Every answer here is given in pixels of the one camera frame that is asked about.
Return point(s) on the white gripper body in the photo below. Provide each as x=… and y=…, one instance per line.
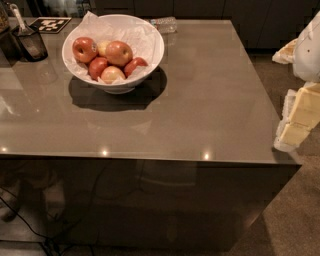
x=308, y=53

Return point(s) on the large red-yellow centre apple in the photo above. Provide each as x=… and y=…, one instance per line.
x=118, y=53

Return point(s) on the black white marker tag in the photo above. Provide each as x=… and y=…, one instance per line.
x=50, y=25

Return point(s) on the white ceramic bowl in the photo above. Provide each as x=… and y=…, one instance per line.
x=150, y=56

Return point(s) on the dark jar at corner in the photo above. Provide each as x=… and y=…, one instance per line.
x=4, y=20

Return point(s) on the red apple lower left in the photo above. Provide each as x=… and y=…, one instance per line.
x=96, y=67

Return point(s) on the pale red front apple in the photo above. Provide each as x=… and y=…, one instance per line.
x=111, y=74

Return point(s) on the pale yellow back apple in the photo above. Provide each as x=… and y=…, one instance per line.
x=102, y=46

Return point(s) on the red apple far left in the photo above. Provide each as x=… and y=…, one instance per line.
x=84, y=49

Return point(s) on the white utensil in cup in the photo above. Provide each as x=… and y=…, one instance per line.
x=24, y=29

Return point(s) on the white paper bowl liner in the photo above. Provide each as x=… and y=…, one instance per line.
x=133, y=33

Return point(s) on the clear plastic water bottle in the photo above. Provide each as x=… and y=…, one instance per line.
x=164, y=25

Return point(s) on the dark red right apple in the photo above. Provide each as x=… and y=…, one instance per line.
x=133, y=64

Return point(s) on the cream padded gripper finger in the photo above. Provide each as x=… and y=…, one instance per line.
x=300, y=114

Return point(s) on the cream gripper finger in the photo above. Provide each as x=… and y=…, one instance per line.
x=286, y=54

